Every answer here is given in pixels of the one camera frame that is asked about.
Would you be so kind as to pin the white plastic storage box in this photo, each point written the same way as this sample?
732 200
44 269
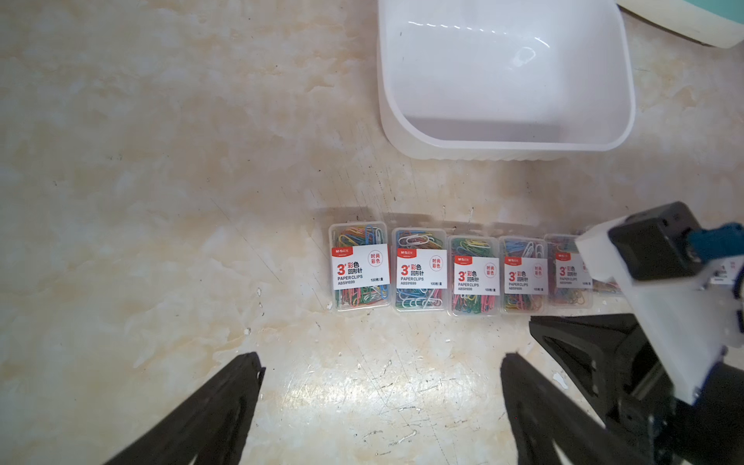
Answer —
503 80

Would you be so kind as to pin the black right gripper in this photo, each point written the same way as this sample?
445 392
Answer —
609 358

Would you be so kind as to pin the paper clip box side-left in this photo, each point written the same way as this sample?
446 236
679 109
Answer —
570 284

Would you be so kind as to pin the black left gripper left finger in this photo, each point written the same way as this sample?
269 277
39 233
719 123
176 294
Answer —
209 427

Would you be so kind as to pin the paper clip box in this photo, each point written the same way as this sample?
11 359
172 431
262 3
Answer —
524 274
360 269
420 269
475 272
605 288

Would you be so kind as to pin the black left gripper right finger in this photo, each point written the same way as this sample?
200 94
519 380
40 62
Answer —
544 421

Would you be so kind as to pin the mint green toaster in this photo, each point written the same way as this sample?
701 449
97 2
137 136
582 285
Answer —
717 23

